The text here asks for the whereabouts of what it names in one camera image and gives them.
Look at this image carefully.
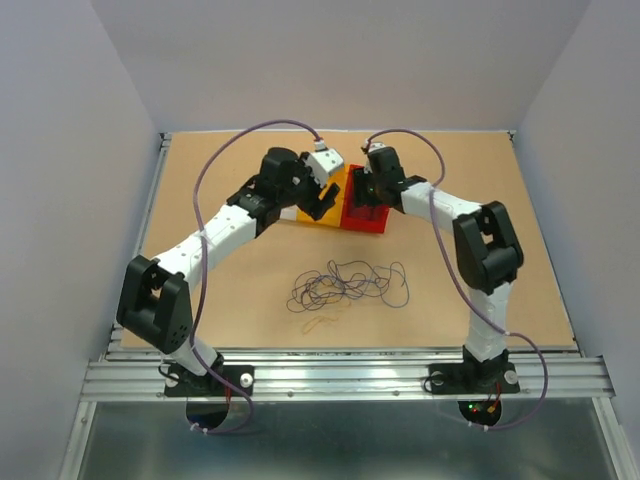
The white plastic bin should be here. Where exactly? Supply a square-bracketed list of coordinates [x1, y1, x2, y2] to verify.
[280, 206, 298, 222]

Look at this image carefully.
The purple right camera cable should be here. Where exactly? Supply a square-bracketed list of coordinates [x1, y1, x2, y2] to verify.
[360, 128, 551, 432]

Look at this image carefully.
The purple camera cable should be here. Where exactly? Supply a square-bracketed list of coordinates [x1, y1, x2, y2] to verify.
[186, 118, 326, 435]
[360, 128, 551, 432]

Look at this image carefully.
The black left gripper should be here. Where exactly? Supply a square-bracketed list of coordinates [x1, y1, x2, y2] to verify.
[278, 151, 339, 221]

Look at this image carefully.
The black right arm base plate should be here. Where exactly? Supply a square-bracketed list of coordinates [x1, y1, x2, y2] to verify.
[422, 363, 521, 397]

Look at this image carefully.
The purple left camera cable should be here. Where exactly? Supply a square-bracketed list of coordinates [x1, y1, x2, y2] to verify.
[186, 118, 326, 435]

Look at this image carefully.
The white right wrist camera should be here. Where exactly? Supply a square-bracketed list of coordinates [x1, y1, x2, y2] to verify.
[361, 141, 387, 156]

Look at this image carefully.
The purple blue wire bundle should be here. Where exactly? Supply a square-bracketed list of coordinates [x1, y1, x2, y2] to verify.
[285, 259, 411, 315]

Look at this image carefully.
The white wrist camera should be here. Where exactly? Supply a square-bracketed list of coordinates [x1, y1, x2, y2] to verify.
[304, 148, 344, 189]
[361, 141, 387, 156]

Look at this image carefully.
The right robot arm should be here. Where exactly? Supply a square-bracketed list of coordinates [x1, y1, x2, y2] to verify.
[354, 143, 524, 390]

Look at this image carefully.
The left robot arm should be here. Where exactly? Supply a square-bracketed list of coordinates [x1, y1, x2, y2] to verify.
[116, 147, 344, 394]

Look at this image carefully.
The yellow wire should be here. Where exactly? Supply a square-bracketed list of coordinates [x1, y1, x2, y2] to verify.
[299, 313, 342, 335]

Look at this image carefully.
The yellow plastic bin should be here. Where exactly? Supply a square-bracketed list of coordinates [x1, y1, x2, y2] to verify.
[295, 170, 347, 228]

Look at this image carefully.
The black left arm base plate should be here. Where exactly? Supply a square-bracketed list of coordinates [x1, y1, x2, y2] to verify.
[158, 362, 255, 398]

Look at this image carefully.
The aluminium mounting rail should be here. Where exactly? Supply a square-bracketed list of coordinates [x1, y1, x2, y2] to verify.
[80, 348, 615, 402]

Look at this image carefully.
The red plastic bin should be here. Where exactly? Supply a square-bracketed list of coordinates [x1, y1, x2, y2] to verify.
[339, 164, 389, 234]

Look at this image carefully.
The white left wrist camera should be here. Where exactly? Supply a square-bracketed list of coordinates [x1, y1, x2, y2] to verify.
[304, 148, 344, 189]

